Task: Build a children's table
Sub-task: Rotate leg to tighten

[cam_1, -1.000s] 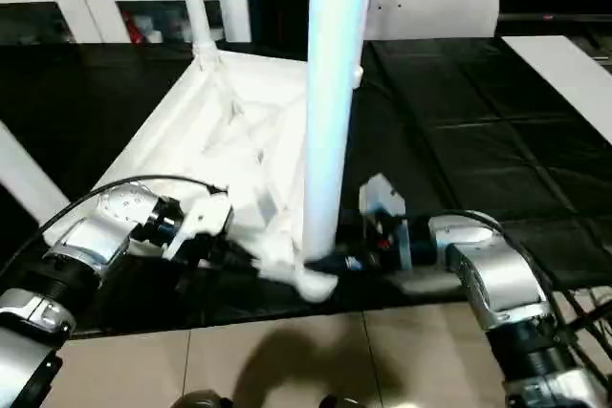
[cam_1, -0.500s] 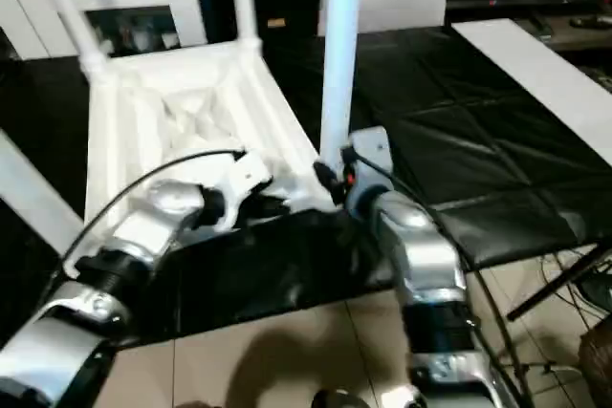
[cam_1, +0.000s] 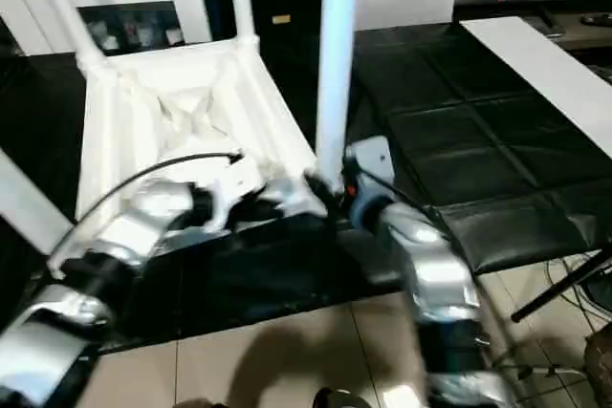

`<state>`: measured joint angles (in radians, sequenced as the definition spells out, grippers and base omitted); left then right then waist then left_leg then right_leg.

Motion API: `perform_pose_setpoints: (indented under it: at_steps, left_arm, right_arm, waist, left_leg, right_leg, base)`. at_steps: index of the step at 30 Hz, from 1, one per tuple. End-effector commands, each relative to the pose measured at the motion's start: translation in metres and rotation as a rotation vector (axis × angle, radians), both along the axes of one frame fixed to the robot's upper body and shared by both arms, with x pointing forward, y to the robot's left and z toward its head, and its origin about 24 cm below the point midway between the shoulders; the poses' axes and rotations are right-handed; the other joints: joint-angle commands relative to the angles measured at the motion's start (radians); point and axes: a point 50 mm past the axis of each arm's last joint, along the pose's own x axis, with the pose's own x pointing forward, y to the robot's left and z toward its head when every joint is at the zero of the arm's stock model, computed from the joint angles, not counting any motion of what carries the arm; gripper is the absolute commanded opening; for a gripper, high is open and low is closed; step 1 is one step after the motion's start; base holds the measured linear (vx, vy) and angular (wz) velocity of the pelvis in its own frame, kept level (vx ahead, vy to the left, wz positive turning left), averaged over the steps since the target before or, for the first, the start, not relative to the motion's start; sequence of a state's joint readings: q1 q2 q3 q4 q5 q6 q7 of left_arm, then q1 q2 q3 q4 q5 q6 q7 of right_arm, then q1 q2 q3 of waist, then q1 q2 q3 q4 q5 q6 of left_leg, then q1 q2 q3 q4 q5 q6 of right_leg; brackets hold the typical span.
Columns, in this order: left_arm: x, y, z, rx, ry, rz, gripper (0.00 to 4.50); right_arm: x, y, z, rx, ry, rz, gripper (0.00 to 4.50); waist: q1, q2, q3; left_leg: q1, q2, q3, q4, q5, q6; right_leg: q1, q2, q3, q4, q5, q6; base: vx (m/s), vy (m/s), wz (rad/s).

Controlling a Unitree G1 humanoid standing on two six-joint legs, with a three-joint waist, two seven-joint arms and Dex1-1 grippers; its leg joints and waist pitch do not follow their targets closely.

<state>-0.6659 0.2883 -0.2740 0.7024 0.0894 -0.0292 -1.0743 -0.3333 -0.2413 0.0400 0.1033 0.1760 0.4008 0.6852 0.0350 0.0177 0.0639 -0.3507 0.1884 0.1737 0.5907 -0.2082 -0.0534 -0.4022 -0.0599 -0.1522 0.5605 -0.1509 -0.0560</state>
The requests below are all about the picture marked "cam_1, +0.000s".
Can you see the white plastic table top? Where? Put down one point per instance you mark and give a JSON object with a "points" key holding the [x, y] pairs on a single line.
{"points": [[143, 92]]}

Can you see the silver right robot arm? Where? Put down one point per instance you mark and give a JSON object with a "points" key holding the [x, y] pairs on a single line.
{"points": [[430, 255]]}

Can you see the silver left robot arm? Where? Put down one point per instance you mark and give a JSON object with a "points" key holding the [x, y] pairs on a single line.
{"points": [[134, 226]]}

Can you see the small white cup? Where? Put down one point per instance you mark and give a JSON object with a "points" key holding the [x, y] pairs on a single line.
{"points": [[110, 42], [173, 35]]}

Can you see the dark robot right foot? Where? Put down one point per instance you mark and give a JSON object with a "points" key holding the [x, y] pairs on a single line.
{"points": [[337, 398]]}

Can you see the dark robot foot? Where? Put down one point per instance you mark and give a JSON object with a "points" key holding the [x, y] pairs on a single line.
{"points": [[337, 398], [201, 403]]}

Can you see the dark robot left foot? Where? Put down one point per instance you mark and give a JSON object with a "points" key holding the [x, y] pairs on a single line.
{"points": [[201, 403]]}

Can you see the white jar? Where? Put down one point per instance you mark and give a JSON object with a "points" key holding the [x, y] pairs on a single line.
{"points": [[143, 35]]}

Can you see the black tripod leg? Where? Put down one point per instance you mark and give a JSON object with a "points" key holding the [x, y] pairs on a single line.
{"points": [[559, 286]]}

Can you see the dark grey floor device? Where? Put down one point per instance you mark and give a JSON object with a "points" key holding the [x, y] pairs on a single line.
{"points": [[601, 288]]}

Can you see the black remote control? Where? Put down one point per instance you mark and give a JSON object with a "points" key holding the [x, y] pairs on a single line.
{"points": [[597, 21]]}

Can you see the brown woven basket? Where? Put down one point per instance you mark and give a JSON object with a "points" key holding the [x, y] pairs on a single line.
{"points": [[600, 365]]}

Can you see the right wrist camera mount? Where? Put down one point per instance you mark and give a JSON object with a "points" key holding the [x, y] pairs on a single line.
{"points": [[375, 159]]}

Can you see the grey metal floor bracket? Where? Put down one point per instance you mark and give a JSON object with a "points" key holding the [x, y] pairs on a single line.
{"points": [[550, 371]]}

